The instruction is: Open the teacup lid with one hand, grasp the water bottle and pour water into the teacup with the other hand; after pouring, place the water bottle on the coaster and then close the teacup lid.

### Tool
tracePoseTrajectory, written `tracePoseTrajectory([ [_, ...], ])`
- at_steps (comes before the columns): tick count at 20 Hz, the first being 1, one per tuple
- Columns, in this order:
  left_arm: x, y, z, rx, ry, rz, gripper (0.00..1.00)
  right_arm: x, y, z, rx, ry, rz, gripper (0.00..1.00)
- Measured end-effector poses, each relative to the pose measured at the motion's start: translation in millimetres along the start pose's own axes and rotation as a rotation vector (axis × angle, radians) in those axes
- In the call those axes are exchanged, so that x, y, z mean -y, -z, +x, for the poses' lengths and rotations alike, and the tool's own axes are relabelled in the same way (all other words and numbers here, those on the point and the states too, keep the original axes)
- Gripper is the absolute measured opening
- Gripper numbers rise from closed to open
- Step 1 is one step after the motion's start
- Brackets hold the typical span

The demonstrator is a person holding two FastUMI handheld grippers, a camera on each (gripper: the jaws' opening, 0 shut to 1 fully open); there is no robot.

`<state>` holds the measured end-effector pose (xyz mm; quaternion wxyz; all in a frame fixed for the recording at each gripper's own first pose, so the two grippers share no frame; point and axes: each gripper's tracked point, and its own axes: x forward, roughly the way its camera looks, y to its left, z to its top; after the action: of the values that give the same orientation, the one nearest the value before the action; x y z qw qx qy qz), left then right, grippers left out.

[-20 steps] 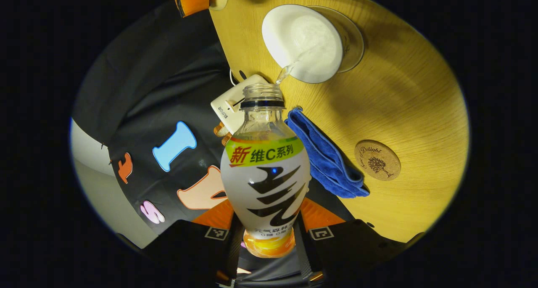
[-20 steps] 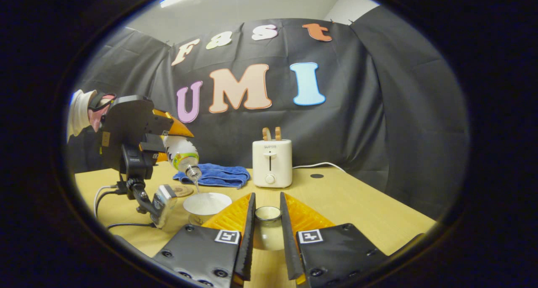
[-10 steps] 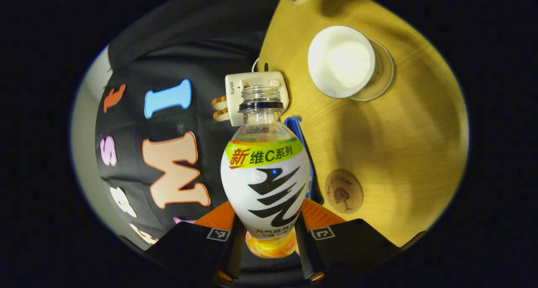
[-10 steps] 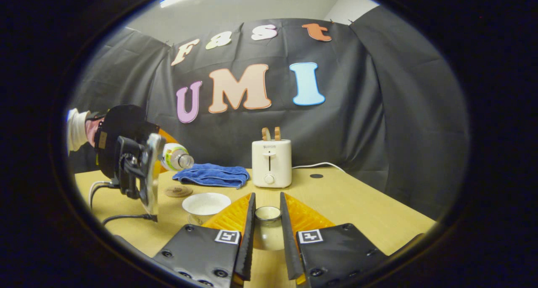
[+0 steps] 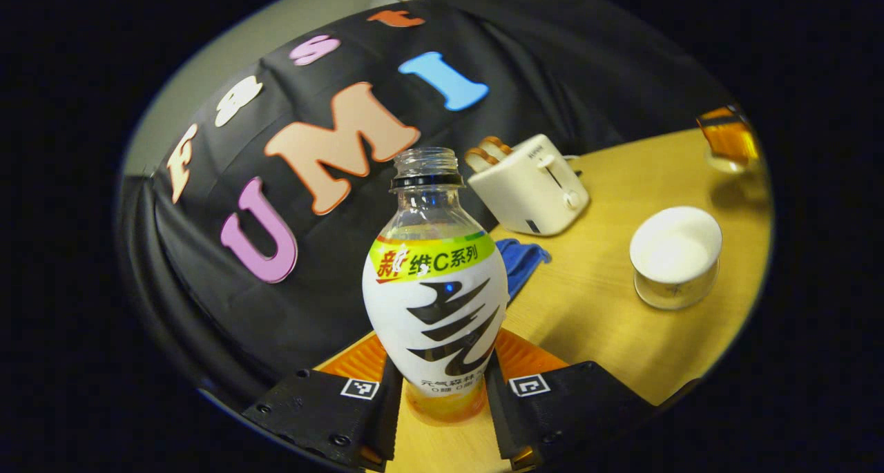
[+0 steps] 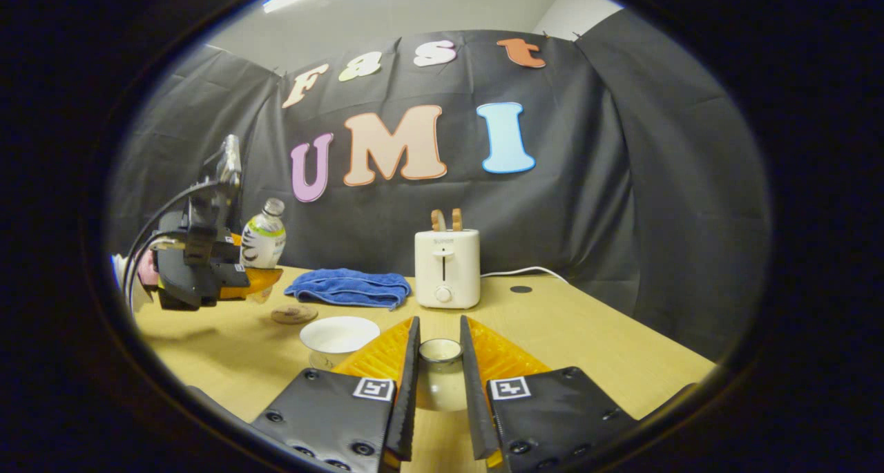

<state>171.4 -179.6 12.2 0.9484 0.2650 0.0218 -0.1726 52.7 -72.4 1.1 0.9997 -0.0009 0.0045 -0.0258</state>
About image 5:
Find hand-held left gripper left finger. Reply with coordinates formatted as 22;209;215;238
242;331;403;472

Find cream teacup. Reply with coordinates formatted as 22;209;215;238
629;206;723;308

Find black backdrop cloth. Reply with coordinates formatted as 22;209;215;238
114;0;743;408

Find white toaster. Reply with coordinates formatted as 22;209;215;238
468;134;590;237

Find blue towel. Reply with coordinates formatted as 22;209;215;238
495;238;553;301

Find clear water bottle white label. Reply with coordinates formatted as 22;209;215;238
362;147;510;425

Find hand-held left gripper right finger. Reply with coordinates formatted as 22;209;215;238
483;329;657;472

